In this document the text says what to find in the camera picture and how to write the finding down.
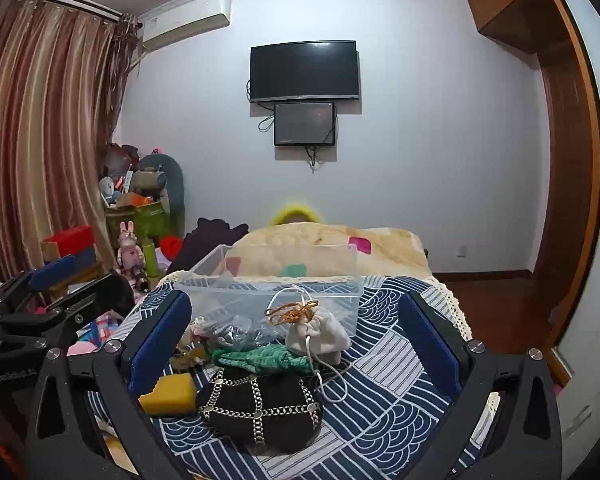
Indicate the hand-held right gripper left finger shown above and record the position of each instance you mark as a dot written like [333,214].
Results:
[159,347]

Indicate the white air conditioner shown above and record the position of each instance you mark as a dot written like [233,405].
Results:
[190,22]

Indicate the red cloth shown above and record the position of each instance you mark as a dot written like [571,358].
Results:
[171,246]

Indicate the pink rabbit toy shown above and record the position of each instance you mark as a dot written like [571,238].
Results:
[129,252]

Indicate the black clothing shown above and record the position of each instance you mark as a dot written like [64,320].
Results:
[205,245]

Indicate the brown small soft toy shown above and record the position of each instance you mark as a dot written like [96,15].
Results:
[192,356]

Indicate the clear plastic storage box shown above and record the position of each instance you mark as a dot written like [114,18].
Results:
[300,266]

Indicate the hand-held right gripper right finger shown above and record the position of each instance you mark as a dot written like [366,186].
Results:
[430,342]

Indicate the white curtain rail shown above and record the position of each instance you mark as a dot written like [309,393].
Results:
[75,4]

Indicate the grey green long pillow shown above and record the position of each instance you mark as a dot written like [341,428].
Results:
[176,185]

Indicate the beige patchwork blanket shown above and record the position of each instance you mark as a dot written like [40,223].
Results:
[380,250]

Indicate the cream crochet cover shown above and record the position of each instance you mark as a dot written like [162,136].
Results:
[455,305]

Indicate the black wall television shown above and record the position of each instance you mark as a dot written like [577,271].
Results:
[304,70]

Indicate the wooden overhead cabinet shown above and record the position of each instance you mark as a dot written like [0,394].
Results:
[520,5]

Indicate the yellow sponge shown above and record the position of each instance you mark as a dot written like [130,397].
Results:
[172,396]

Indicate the striped brown curtain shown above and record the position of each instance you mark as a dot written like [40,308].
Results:
[40,125]

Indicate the small black wall monitor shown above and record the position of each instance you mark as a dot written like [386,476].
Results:
[304,124]

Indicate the red box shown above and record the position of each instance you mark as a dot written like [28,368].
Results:
[70,241]

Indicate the green bottle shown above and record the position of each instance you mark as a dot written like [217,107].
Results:
[150,260]

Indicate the blue patterned blanket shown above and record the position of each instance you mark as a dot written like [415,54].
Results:
[390,410]

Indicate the white wardrobe door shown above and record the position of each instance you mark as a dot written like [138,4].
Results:
[592,260]

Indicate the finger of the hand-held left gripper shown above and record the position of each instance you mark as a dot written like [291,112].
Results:
[97,297]
[55,269]

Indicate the green knitted cloth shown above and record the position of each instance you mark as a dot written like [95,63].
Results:
[260,358]

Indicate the pile of toys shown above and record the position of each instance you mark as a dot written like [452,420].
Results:
[127,180]

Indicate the wall socket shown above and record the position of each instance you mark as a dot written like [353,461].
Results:
[462,251]

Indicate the green storage box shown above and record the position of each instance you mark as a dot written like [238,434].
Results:
[147,220]

